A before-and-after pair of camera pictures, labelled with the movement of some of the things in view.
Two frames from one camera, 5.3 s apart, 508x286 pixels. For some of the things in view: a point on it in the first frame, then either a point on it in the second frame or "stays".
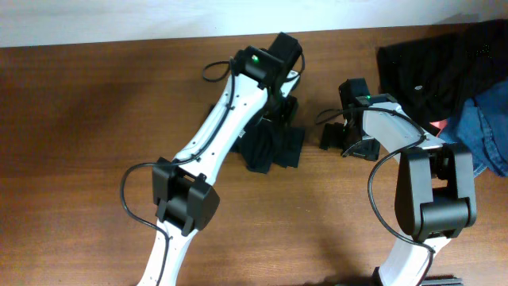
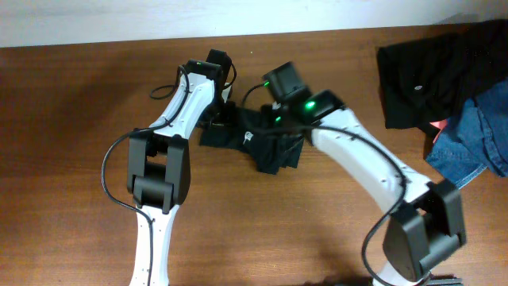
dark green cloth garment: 269,138 stays
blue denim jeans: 481,125 stays
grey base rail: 443,282 stays
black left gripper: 283,110 to 216,117
